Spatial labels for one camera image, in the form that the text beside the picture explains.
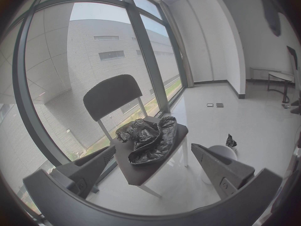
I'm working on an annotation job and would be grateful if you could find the black plastic bag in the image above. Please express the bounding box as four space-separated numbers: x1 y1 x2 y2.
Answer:
115 116 177 166

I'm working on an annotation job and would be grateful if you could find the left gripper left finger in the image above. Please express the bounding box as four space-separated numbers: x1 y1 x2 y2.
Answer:
50 145 116 199

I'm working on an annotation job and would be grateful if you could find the beige curtain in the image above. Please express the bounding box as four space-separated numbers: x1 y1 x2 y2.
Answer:
160 1 195 88

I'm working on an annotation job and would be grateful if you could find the small round white table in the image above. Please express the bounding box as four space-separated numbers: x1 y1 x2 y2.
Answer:
268 71 295 103

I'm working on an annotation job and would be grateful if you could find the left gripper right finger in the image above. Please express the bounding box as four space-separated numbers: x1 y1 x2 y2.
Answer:
191 143 256 201

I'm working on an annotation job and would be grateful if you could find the black plastic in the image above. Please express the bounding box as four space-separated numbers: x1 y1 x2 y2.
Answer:
225 134 237 148

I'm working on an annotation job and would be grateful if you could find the dark grey white-legged chair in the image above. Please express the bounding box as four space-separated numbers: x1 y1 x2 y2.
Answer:
83 74 189 198

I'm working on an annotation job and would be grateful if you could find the white trash bin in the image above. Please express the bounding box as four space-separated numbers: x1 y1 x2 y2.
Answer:
201 145 238 185

